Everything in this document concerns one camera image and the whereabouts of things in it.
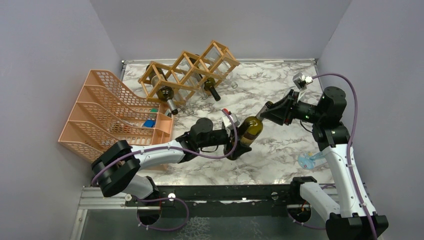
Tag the peach desk organizer tray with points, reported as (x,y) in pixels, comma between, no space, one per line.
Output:
(163,130)

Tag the blue white packaged item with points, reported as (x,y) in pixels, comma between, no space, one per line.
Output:
(310,160)

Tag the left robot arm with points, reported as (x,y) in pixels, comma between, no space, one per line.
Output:
(115,171)

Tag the wooden wine rack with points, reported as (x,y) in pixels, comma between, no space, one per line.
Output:
(180,74)

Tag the green wine bottle front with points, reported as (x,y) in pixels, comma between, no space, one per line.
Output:
(164,93)

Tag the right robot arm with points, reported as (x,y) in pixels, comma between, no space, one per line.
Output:
(353,216)

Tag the dark green wine bottle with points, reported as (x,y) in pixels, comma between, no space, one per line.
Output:
(208,85)

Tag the blue small object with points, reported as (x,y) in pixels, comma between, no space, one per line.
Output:
(150,123)

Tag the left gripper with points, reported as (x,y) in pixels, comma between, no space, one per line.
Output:
(240,148)

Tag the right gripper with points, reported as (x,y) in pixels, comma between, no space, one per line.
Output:
(281,111)

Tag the peach plastic file rack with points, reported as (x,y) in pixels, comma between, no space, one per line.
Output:
(106,111)

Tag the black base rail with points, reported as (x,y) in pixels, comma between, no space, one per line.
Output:
(213,201)

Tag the clear square glass bottle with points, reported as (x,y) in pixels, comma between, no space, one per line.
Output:
(222,64)

